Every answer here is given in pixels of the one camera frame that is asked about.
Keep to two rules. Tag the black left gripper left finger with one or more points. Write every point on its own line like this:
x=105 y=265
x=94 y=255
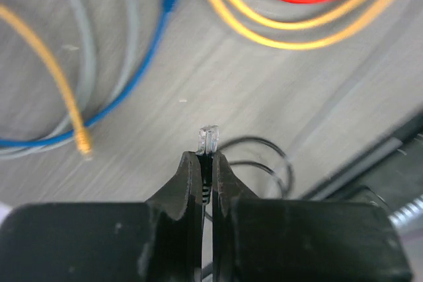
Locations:
x=156 y=240

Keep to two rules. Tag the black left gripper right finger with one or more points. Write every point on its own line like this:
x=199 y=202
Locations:
x=257 y=239

